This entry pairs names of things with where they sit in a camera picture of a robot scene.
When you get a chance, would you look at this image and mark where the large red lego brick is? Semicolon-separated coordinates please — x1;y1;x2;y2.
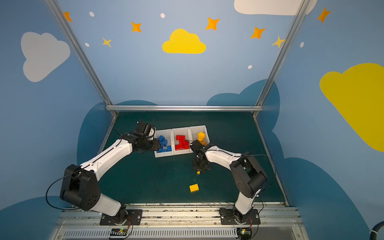
176;135;186;142
179;140;190;150

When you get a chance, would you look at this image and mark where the yellow wide lego brick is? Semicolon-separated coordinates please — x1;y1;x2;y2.
189;184;199;193

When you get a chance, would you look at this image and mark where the yellow lego brick bottom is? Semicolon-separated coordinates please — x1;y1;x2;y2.
198;132;206;142

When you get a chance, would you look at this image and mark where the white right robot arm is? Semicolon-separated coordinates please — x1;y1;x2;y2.
191;141;268;218

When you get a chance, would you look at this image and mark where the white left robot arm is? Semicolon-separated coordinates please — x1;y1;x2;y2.
60;122;161;222

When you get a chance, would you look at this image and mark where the white left plastic bin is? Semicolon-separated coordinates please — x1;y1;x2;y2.
155;129;175;158

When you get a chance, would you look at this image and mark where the green table mat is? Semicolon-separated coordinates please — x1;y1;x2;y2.
99;112;285;204

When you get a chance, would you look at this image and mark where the white middle plastic bin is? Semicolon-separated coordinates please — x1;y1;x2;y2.
172;127;193;155

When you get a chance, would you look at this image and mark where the aluminium left frame post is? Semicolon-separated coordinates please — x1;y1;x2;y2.
45;0;113;106

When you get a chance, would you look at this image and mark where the aluminium frame post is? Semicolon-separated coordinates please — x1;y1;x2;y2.
45;0;113;106
253;0;311;120

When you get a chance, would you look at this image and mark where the aluminium back frame rail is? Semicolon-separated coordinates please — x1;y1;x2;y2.
106;105;263;112

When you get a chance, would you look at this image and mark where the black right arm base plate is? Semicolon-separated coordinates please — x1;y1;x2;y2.
219;208;261;225

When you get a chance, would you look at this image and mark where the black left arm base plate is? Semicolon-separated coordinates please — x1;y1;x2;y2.
100;209;143;226

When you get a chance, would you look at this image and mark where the aluminium front rail bed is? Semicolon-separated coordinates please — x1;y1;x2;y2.
50;202;309;240

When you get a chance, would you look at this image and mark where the aluminium right frame post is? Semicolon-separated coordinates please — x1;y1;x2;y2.
253;0;311;120

